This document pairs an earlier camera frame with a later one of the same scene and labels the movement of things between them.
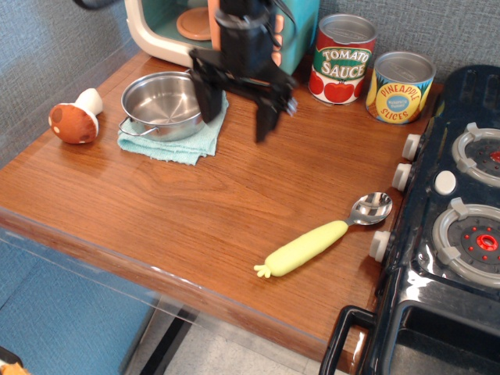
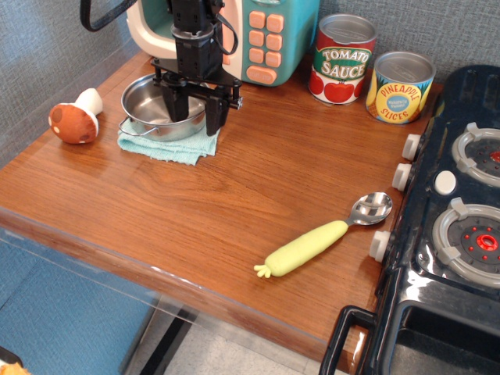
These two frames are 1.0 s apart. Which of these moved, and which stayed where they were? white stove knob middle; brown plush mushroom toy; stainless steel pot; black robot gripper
Moved: black robot gripper
Stayed: stainless steel pot; white stove knob middle; brown plush mushroom toy
